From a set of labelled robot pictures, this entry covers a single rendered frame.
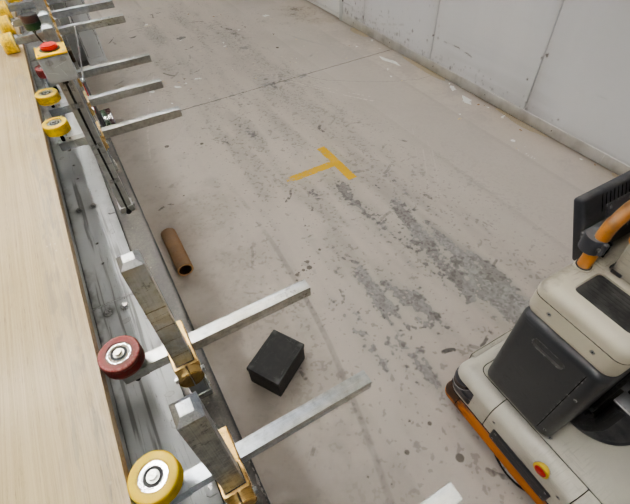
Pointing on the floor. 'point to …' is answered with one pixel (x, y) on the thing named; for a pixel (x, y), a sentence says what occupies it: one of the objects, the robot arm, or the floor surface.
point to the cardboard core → (177, 252)
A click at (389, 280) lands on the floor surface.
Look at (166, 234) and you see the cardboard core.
